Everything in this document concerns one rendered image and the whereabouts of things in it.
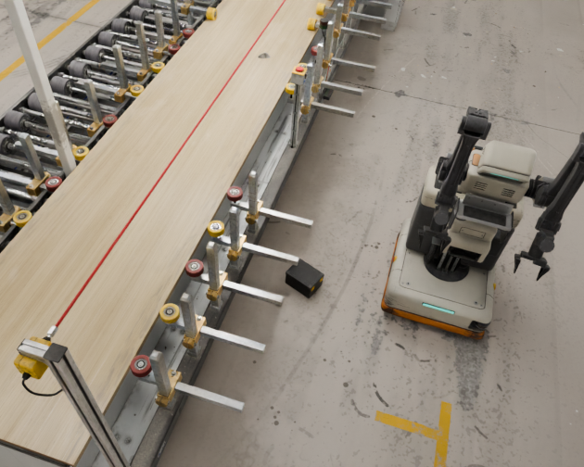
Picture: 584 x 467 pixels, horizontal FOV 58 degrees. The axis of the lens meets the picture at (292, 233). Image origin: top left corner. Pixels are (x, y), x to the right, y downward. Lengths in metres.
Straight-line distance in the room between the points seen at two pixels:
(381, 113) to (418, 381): 2.55
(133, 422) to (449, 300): 1.85
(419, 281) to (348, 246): 0.66
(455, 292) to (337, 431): 1.05
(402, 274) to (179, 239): 1.41
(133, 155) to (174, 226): 0.57
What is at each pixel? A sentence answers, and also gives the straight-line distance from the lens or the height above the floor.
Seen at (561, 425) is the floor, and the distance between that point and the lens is 3.42.
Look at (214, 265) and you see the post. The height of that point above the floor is 1.04.
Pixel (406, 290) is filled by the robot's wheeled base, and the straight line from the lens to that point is 3.18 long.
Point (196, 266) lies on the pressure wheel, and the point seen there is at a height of 0.90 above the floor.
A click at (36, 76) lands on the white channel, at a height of 1.45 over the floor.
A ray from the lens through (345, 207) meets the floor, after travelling 3.92.
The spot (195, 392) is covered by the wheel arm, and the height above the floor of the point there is 0.82.
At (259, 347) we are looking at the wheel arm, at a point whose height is 0.84.
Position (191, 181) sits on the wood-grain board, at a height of 0.90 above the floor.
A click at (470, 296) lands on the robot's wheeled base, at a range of 3.28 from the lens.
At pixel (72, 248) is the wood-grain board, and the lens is 2.55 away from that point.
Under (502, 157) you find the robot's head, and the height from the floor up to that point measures 1.35.
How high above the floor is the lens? 2.78
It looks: 49 degrees down
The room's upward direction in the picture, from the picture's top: 6 degrees clockwise
